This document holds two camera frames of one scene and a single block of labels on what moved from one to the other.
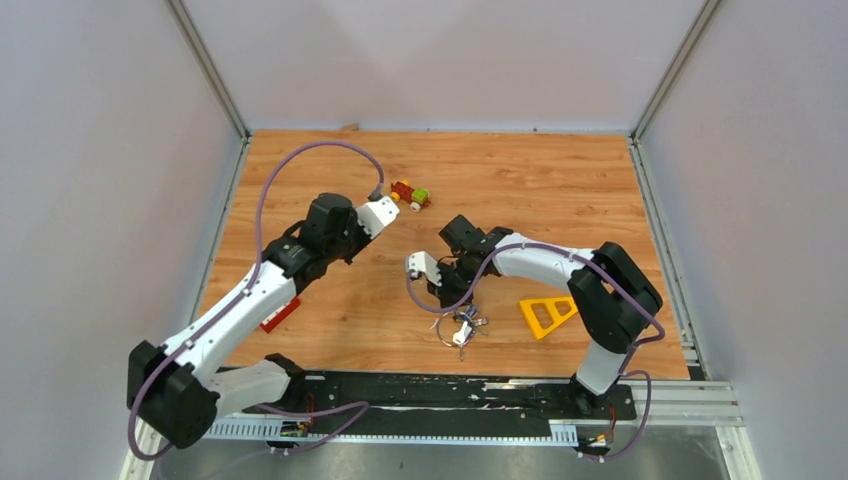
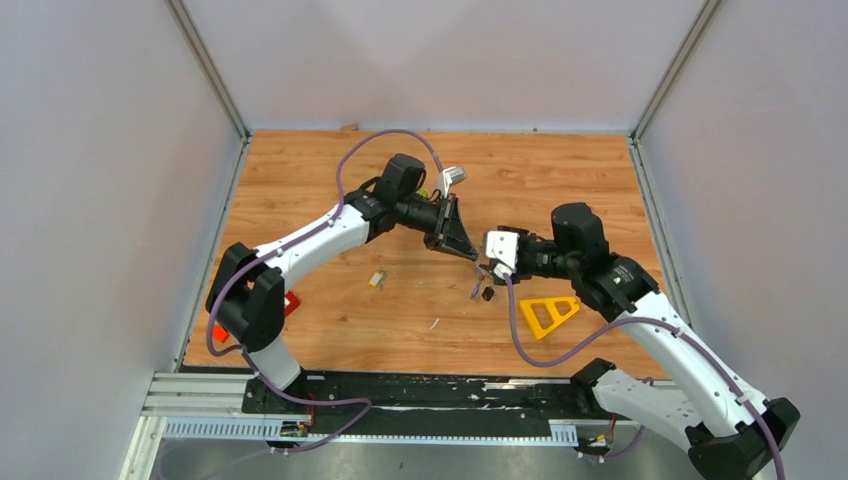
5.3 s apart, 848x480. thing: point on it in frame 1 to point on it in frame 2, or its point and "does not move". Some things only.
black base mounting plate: (445, 396) does not move
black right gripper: (448, 297) to (517, 275)
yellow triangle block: (533, 321) does not move
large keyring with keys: (458, 327) to (484, 286)
